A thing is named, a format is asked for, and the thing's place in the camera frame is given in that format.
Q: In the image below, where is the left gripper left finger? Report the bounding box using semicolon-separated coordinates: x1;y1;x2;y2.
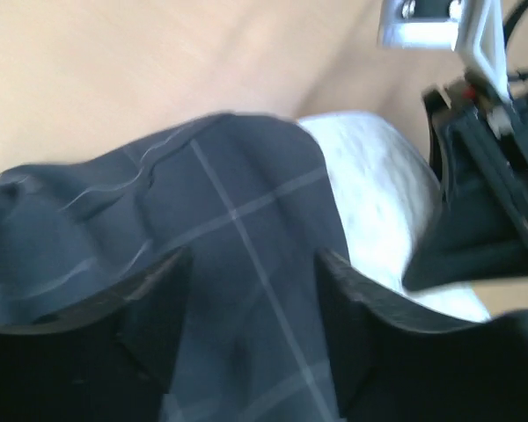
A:
0;248;193;421

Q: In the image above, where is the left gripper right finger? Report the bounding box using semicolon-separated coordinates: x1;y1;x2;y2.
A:
317;251;528;421

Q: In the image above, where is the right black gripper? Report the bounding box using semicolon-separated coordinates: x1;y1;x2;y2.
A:
403;71;528;291

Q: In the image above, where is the white pillow yellow edge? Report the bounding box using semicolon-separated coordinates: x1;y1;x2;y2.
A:
298;112;490;323

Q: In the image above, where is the dark grey checked pillowcase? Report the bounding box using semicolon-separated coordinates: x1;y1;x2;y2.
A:
0;113;348;421

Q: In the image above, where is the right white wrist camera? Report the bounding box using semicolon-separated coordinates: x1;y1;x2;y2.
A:
378;0;510;102

